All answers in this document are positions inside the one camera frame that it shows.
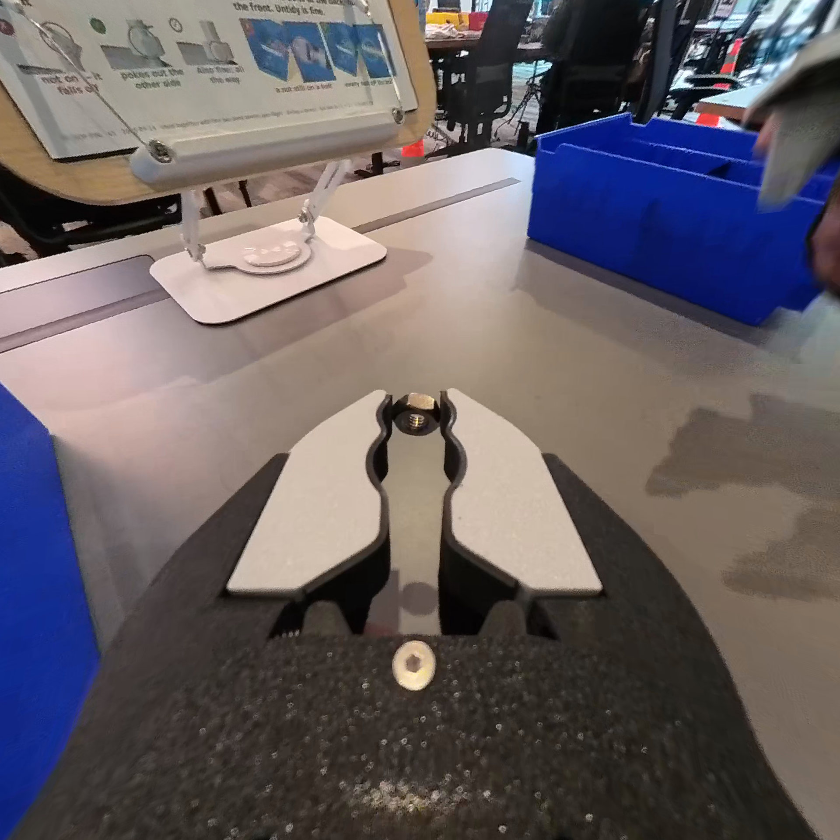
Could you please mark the wooden instruction board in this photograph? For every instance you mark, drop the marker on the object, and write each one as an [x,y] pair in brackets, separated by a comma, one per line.
[407,124]

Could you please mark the steel hex nut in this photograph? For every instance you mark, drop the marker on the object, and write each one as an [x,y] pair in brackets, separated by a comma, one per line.
[413,401]

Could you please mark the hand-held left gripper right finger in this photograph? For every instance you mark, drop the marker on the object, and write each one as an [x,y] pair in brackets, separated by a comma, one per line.
[525,518]

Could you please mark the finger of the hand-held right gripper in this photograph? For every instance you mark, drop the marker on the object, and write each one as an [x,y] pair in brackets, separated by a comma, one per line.
[800,79]

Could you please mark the black office chair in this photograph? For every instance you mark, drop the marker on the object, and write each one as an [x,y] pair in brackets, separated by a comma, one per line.
[479,72]
[682,65]

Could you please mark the orange traffic cone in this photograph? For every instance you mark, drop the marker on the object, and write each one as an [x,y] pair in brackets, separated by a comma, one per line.
[412,154]
[732,59]

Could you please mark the long wooden table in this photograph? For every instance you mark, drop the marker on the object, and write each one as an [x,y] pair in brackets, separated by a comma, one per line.
[728,102]

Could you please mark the blue plastic bin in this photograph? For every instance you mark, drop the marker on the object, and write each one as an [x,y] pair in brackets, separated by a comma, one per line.
[33,590]
[623,216]

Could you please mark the person's right hand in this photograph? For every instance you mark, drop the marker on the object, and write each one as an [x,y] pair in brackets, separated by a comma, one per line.
[828,249]

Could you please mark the printed instruction sheet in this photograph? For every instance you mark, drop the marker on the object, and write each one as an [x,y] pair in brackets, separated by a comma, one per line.
[197,98]

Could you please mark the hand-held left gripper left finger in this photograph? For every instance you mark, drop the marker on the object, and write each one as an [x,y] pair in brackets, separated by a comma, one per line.
[308,518]

